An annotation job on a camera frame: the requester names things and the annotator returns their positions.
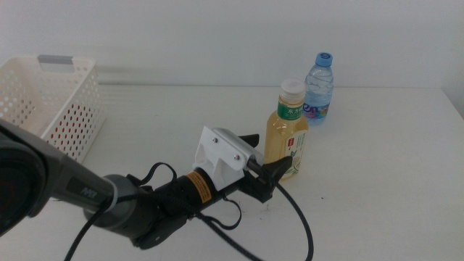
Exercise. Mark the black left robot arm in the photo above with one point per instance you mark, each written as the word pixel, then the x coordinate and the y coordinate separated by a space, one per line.
pixel 54 174

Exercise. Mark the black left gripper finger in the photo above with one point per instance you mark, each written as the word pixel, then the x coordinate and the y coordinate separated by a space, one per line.
pixel 277 168
pixel 251 139

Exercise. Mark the yellow tea bottle white cap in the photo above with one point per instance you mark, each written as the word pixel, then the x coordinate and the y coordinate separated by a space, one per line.
pixel 286 123

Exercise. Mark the white perforated plastic basket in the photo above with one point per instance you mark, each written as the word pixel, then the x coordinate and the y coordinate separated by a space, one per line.
pixel 85 83

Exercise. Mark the clear water bottle blue cap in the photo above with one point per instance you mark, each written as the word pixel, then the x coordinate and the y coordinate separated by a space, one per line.
pixel 320 90

